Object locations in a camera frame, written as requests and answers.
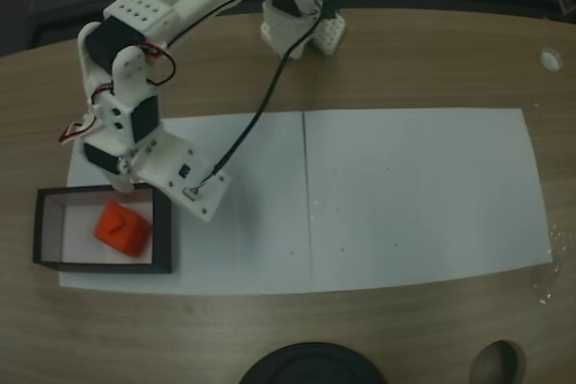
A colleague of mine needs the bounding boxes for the orange cube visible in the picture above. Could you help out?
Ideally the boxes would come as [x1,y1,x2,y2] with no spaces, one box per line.
[92,201,152,261]

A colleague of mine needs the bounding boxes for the black box white inside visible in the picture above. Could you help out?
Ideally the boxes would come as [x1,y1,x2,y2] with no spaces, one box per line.
[31,183,175,275]

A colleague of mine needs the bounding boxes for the white paper sheet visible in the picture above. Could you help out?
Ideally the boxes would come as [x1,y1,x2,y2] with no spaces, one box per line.
[302,107,554,294]
[58,112,314,298]

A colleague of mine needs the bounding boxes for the black round object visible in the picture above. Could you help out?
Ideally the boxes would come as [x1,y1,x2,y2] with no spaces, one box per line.
[238,342,389,384]

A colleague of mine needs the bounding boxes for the white round table cap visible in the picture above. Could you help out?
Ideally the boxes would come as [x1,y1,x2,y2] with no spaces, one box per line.
[538,47,563,73]

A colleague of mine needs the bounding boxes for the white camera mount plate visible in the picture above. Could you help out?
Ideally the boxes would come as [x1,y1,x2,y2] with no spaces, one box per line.
[133,130,232,224]

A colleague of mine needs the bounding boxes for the black camera cable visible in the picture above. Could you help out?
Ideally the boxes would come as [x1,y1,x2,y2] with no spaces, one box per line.
[207,0,330,182]

